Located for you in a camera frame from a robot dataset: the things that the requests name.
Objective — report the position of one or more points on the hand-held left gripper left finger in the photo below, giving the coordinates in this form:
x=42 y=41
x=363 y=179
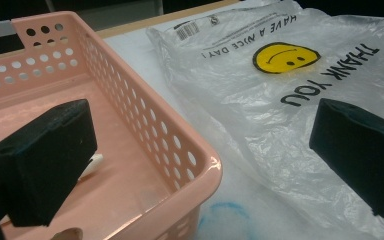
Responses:
x=46 y=160

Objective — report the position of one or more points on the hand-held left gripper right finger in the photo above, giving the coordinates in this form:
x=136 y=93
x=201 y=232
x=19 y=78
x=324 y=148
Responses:
x=360 y=153

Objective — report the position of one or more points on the pink perforated plastic basket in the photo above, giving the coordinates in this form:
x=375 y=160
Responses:
x=120 y=186

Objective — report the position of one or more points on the clear printed plastic bag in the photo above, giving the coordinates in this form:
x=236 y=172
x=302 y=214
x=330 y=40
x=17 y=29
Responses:
x=246 y=110

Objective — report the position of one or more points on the white dropper bottle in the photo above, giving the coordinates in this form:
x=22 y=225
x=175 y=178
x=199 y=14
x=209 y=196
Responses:
x=95 y=163

